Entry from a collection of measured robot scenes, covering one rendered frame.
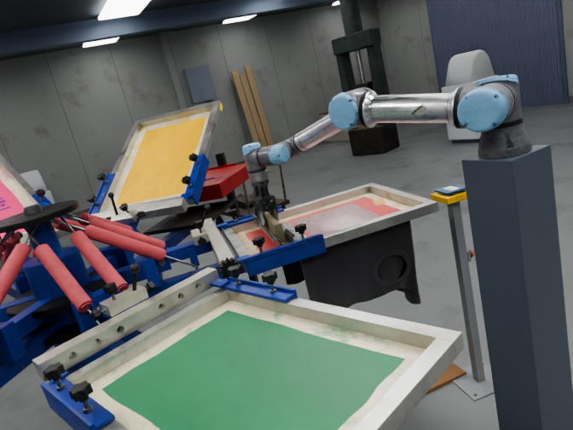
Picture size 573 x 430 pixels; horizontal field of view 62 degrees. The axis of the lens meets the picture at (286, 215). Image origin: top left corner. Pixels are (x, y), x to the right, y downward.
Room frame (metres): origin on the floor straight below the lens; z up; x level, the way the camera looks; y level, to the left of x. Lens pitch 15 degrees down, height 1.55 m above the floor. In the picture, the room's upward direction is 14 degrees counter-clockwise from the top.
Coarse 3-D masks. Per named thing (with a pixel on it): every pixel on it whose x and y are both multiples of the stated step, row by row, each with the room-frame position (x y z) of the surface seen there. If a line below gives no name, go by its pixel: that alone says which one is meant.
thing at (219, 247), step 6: (204, 222) 2.14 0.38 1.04; (210, 222) 2.12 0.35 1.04; (210, 228) 2.01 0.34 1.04; (216, 228) 1.98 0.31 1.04; (210, 234) 1.91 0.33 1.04; (216, 234) 1.89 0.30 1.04; (210, 240) 1.82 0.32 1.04; (216, 240) 1.80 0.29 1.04; (222, 240) 1.78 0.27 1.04; (216, 246) 1.72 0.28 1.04; (222, 246) 1.70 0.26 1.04; (216, 252) 1.64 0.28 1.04; (222, 252) 1.63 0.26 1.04; (228, 252) 1.61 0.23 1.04; (222, 258) 1.56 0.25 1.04; (228, 258) 1.54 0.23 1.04
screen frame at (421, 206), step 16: (352, 192) 2.27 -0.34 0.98; (368, 192) 2.28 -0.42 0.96; (384, 192) 2.13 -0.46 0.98; (400, 192) 2.02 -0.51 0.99; (288, 208) 2.22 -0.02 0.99; (304, 208) 2.21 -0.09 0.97; (416, 208) 1.74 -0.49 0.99; (432, 208) 1.75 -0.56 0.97; (240, 224) 2.15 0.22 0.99; (368, 224) 1.70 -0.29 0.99; (384, 224) 1.71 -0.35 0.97; (336, 240) 1.67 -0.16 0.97; (240, 256) 1.68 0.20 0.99
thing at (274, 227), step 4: (264, 212) 1.97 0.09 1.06; (268, 212) 1.96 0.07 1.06; (268, 216) 1.90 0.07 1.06; (272, 216) 1.89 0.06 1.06; (268, 220) 1.85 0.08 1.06; (272, 220) 1.81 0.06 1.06; (276, 220) 1.80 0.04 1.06; (268, 224) 1.87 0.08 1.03; (272, 224) 1.77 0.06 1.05; (276, 224) 1.74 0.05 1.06; (280, 224) 1.74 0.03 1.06; (268, 228) 1.89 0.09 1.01; (272, 228) 1.79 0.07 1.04; (276, 228) 1.74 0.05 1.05; (280, 228) 1.74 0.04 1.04; (272, 232) 1.82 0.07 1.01; (276, 232) 1.74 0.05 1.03; (280, 232) 1.74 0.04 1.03; (280, 236) 1.74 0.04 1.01; (284, 236) 1.74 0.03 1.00; (284, 240) 1.74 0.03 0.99
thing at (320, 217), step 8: (352, 200) 2.21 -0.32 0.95; (360, 200) 2.17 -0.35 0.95; (368, 200) 2.14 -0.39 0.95; (328, 208) 2.17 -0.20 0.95; (336, 208) 2.14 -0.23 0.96; (344, 208) 2.10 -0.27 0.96; (352, 208) 2.07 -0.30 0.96; (360, 208) 2.04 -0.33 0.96; (368, 208) 2.01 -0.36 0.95; (304, 216) 2.14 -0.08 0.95; (312, 216) 2.11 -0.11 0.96; (320, 216) 2.08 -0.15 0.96; (328, 216) 2.04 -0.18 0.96; (336, 216) 2.02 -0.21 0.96; (296, 224) 2.04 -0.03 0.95; (312, 224) 1.98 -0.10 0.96; (248, 232) 2.10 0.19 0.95; (256, 232) 2.07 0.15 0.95
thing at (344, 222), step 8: (376, 208) 1.98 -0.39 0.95; (384, 208) 1.96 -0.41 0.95; (392, 208) 1.93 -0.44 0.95; (344, 216) 1.98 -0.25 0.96; (352, 216) 1.96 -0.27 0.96; (360, 216) 1.93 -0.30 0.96; (368, 216) 1.90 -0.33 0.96; (376, 216) 1.88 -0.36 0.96; (320, 224) 1.95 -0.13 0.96; (328, 224) 1.92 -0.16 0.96; (336, 224) 1.89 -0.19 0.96; (344, 224) 1.87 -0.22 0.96; (352, 224) 1.84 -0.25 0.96; (304, 232) 1.89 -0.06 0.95; (312, 232) 1.87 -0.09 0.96; (320, 232) 1.84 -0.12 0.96; (328, 232) 1.82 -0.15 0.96; (264, 248) 1.81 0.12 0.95
